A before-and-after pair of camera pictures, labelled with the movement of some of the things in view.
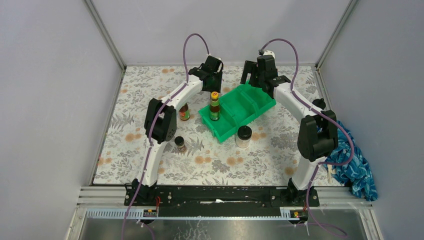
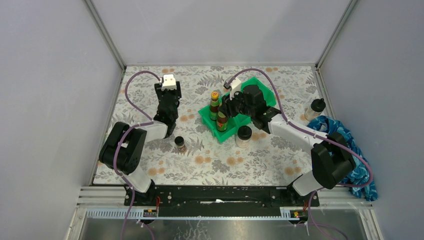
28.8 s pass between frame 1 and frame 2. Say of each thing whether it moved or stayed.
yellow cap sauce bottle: stayed
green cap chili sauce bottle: moved
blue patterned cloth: stayed
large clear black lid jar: stayed
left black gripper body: moved
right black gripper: moved
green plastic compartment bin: stayed
